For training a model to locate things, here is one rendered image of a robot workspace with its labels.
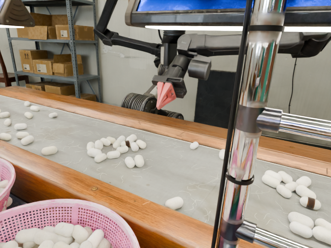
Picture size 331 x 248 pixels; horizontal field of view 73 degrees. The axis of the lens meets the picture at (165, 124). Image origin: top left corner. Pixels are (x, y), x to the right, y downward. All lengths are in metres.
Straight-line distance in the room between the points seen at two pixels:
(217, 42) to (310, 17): 0.48
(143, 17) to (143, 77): 2.49
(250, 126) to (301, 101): 2.35
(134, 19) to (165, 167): 0.32
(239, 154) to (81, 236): 0.27
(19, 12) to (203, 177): 0.59
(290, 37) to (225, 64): 1.75
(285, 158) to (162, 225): 0.39
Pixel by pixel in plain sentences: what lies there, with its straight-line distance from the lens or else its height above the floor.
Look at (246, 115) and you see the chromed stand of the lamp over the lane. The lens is 0.20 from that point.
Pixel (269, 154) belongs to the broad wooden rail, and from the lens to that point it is 0.64.
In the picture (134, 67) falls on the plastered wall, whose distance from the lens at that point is 2.90.
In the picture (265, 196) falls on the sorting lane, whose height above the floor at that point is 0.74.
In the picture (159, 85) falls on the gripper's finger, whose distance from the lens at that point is 0.69.
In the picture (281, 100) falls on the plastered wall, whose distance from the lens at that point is 2.53.
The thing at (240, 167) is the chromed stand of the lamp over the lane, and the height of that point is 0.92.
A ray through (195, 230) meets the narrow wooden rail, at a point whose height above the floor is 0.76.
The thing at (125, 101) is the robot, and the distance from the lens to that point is 0.99.
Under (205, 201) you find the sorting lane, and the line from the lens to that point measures 0.45.
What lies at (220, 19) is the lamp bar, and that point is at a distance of 0.33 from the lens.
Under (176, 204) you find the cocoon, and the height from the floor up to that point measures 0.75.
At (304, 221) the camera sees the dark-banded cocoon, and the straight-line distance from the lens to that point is 0.45.
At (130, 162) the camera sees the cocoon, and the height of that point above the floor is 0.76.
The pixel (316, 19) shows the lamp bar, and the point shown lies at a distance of 0.32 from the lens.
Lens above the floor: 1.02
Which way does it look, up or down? 20 degrees down
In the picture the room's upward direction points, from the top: 2 degrees clockwise
